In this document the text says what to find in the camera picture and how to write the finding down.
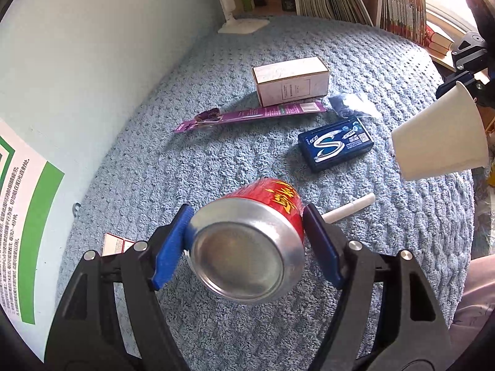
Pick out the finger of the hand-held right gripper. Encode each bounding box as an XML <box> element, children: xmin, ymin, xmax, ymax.
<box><xmin>436</xmin><ymin>31</ymin><xmax>489</xmax><ymax>99</ymax></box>
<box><xmin>470</xmin><ymin>79</ymin><xmax>495</xmax><ymax>108</ymax></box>

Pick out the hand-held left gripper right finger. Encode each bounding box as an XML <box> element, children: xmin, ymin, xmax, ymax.
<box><xmin>303</xmin><ymin>203</ymin><xmax>453</xmax><ymax>371</ymax></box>

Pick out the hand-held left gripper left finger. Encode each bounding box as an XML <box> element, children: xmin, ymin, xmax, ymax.
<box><xmin>44</xmin><ymin>203</ymin><xmax>194</xmax><ymax>371</ymax></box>

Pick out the white paper cup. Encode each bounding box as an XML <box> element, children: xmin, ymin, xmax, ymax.
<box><xmin>391</xmin><ymin>81</ymin><xmax>490</xmax><ymax>181</ymax></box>

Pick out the small red and white box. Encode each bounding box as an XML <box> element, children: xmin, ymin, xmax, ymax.
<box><xmin>102</xmin><ymin>233</ymin><xmax>137</xmax><ymax>258</ymax></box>

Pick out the red drink can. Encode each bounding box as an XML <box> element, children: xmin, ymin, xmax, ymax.
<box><xmin>185</xmin><ymin>178</ymin><xmax>308</xmax><ymax>305</ymax></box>

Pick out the blue chewing gum box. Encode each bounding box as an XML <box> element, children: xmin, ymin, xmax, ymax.
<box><xmin>298</xmin><ymin>117</ymin><xmax>375</xmax><ymax>173</ymax></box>

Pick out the stack of flat books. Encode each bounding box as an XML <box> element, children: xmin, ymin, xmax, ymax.
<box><xmin>425</xmin><ymin>23</ymin><xmax>457</xmax><ymax>58</ymax></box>

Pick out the white paper tube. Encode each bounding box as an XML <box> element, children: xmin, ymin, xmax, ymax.
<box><xmin>322</xmin><ymin>192</ymin><xmax>376</xmax><ymax>225</ymax></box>

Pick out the row of books by window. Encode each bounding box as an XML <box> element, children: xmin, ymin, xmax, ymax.
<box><xmin>381</xmin><ymin>0</ymin><xmax>428</xmax><ymax>45</ymax></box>

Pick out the dark plastic bag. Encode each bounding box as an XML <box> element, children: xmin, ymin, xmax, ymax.
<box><xmin>328</xmin><ymin>92</ymin><xmax>381</xmax><ymax>120</ymax></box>

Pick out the blue textured blanket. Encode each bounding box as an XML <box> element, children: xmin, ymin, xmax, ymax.
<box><xmin>54</xmin><ymin>15</ymin><xmax>476</xmax><ymax>371</ymax></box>

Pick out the purple blister package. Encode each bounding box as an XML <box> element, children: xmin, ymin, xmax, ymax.
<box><xmin>173</xmin><ymin>100</ymin><xmax>327</xmax><ymax>134</ymax></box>

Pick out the white cardboard box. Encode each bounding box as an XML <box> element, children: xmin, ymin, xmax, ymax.
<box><xmin>252</xmin><ymin>56</ymin><xmax>330</xmax><ymax>108</ymax></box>

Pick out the person's leg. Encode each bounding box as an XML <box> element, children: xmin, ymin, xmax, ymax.
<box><xmin>452</xmin><ymin>257</ymin><xmax>495</xmax><ymax>329</ymax></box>

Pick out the green striped wall poster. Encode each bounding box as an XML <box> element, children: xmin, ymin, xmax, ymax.
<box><xmin>0</xmin><ymin>118</ymin><xmax>66</xmax><ymax>325</ymax></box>

